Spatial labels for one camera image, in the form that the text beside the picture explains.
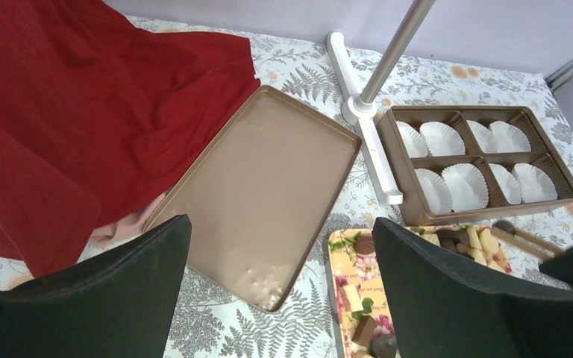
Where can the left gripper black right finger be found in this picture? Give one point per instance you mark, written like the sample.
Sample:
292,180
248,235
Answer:
446,305

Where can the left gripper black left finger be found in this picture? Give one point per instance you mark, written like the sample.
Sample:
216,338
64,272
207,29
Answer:
119,303

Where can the beige wooden tongs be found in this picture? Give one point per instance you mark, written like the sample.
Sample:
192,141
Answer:
529,243

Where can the dark oval chocolate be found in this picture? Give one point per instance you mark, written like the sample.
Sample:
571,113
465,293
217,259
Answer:
505,226

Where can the brown leaf chocolate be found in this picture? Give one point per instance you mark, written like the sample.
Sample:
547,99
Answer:
364,245

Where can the gold chocolate box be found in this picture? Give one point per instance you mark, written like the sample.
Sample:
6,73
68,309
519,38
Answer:
544,155

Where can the pink garment on hanger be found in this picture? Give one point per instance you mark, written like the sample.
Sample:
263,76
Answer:
130,226

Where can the floral yellow tray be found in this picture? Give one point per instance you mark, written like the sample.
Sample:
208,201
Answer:
358,284

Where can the white paper cup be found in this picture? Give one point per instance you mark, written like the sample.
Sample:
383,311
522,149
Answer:
535,184
468,187
509,138
442,139
436,191
414,142
509,186
484,137

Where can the gold box lid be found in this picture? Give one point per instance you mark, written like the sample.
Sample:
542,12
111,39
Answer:
259,194

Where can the red garment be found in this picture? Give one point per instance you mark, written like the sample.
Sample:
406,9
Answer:
99,117

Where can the white pole base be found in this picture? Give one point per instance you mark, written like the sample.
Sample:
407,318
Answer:
362,117

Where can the metal pole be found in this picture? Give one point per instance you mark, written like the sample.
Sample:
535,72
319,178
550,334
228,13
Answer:
408,27

